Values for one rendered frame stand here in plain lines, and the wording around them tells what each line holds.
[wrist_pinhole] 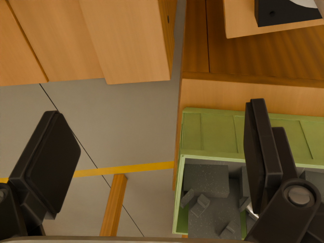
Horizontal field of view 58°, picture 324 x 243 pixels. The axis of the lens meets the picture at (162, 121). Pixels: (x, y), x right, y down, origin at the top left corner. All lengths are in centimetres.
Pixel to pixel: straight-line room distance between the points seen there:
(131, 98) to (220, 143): 120
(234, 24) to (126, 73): 23
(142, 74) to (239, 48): 37
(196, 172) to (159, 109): 105
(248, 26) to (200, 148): 29
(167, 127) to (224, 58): 122
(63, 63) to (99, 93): 122
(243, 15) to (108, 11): 25
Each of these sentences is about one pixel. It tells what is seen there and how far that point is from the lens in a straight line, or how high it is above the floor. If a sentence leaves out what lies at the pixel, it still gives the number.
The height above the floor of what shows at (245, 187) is 91.
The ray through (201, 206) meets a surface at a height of 95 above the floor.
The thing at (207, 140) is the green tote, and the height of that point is 91.
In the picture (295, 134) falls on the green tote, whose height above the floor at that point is 86.
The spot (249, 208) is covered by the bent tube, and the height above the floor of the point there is 95.
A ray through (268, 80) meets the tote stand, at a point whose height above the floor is 77.
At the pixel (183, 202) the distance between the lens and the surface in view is 85.
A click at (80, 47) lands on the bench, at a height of 88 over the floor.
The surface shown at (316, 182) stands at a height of 88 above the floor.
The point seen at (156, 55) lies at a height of 90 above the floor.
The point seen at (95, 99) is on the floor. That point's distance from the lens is 192.
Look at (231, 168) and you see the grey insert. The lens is 91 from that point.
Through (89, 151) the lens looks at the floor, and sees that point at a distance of 233.
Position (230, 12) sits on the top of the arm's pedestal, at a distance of 59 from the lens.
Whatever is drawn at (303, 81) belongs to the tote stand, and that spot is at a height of 77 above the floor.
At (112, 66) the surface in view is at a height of 90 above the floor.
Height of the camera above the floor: 139
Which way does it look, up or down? 45 degrees down
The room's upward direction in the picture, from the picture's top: 173 degrees counter-clockwise
